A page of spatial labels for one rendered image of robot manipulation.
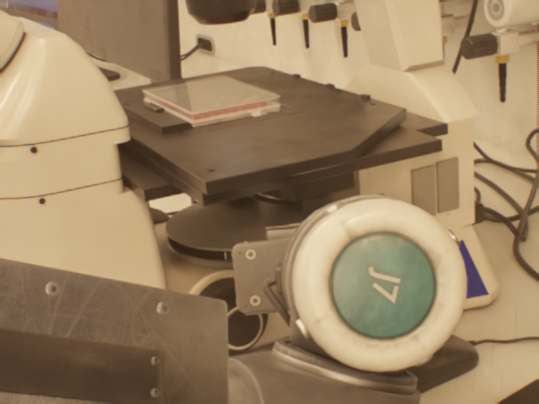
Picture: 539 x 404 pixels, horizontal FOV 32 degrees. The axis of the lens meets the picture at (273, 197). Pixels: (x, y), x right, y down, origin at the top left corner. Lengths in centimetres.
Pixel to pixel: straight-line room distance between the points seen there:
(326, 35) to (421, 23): 91
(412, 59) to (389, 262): 52
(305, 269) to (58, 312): 15
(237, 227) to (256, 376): 46
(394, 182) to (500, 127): 58
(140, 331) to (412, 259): 15
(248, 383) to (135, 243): 35
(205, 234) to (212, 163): 20
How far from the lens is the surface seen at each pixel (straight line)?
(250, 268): 62
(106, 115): 74
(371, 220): 43
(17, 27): 77
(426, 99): 91
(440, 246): 44
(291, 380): 45
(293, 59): 198
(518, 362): 83
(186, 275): 85
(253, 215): 92
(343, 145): 71
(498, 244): 107
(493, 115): 144
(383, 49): 95
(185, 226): 91
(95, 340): 33
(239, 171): 67
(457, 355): 80
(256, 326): 79
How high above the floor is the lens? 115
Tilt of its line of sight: 18 degrees down
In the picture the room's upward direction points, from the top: 5 degrees counter-clockwise
